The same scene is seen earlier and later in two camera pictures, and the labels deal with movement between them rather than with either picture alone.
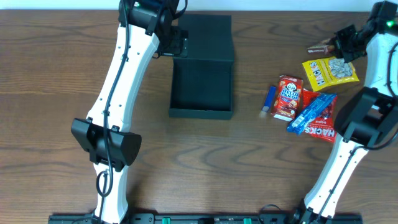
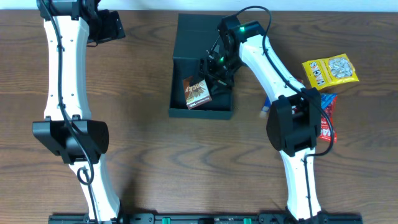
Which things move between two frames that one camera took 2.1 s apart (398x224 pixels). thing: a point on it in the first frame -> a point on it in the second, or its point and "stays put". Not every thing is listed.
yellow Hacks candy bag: [329, 72] stays put
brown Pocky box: [324, 49] -> [196, 93]
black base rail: [208, 219] stays put
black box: [203, 80] stays put
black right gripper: [344, 42] -> [209, 65]
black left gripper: [176, 45] -> [111, 29]
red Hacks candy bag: [325, 127] stays put
